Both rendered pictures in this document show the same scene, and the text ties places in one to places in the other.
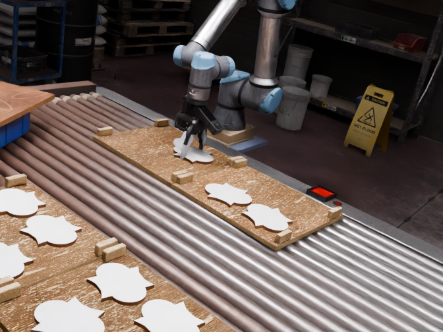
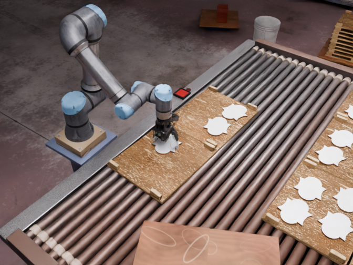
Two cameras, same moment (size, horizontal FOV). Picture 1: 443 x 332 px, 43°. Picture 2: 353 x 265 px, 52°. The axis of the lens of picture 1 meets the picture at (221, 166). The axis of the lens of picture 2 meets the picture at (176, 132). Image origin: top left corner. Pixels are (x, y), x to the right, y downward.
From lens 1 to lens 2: 229 cm
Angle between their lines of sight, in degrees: 74
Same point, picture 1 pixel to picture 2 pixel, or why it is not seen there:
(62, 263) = (331, 178)
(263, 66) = not seen: hidden behind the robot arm
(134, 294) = (335, 150)
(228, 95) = (85, 113)
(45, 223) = (307, 191)
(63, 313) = not seen: outside the picture
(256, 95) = (102, 94)
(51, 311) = not seen: outside the picture
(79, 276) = (335, 170)
